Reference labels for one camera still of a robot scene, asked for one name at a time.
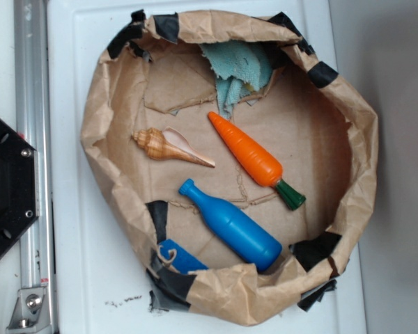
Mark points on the white plastic tray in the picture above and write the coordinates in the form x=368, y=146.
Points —
x=101, y=285

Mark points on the brown paper bag bin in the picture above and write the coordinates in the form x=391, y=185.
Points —
x=154, y=74

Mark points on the blue sponge block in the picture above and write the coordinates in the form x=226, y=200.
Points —
x=179, y=258

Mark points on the light blue cloth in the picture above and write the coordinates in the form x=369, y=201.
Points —
x=241, y=68

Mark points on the black octagonal mount plate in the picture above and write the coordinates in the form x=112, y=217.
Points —
x=18, y=208

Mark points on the blue toy bottle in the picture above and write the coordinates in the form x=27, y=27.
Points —
x=238, y=231

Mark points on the aluminium extrusion rail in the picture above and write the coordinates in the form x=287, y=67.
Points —
x=37, y=253

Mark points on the metal corner bracket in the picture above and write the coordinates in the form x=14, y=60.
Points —
x=31, y=312

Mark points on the tan conch seashell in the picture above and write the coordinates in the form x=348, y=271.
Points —
x=169, y=143

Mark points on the orange toy carrot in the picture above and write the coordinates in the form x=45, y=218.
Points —
x=261, y=165

